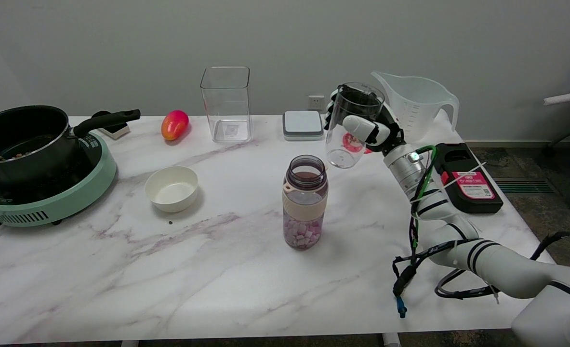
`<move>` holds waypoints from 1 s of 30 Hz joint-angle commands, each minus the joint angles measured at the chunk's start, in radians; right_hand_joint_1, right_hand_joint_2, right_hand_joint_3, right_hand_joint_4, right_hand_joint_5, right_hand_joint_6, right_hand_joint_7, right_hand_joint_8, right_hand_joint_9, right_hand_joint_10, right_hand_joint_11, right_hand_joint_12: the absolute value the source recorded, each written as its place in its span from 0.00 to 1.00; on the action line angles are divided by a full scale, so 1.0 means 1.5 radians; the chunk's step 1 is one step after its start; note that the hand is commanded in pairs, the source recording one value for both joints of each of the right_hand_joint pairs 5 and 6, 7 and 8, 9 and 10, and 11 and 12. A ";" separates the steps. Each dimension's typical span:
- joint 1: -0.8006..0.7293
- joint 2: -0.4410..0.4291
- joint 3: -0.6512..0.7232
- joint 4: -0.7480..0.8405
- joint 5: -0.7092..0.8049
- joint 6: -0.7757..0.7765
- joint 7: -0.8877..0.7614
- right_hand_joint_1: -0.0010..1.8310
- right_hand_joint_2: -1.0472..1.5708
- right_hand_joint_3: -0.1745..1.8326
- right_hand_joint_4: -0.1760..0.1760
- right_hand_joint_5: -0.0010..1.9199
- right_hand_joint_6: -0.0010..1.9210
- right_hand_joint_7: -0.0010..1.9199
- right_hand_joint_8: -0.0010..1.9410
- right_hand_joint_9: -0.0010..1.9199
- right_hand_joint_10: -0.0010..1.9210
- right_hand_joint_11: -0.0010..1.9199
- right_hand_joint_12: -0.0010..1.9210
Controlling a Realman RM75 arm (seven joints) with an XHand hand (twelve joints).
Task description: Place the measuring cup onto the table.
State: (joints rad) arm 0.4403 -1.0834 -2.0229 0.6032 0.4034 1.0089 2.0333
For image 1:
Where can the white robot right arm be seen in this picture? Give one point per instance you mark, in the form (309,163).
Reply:
(506,270)

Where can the green induction cooker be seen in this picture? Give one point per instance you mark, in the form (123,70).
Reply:
(58,200)

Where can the white table leg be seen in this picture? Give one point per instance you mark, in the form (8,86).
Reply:
(391,340)
(129,343)

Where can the red orange mango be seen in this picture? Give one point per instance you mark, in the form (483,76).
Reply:
(174,125)

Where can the white wall socket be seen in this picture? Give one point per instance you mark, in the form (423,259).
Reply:
(316,102)

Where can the white padded bar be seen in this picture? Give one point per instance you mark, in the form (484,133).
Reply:
(569,97)

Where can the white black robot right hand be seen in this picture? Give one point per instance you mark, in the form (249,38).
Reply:
(362,129)

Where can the black chair base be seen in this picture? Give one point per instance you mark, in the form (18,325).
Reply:
(566,134)

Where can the white grey kitchen scale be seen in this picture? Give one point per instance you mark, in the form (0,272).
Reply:
(303,124)

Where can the small clear measuring cup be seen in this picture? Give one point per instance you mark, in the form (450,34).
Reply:
(345,156)

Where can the bottle with pink candies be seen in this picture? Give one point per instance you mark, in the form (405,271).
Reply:
(305,207)

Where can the large clear measuring jug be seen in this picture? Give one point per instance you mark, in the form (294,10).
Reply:
(419,96)

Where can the white bowl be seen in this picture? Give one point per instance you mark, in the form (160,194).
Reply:
(171,189)

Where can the clear square plastic container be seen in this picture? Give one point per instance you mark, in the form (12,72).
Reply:
(227,108)

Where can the small white black device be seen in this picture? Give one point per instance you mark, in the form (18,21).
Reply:
(116,130)

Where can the black box with pink label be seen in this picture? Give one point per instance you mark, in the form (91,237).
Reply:
(477,200)

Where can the red round coaster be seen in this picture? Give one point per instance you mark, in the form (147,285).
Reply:
(350,142)

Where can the metal floor vent grille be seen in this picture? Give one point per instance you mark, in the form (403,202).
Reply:
(525,186)

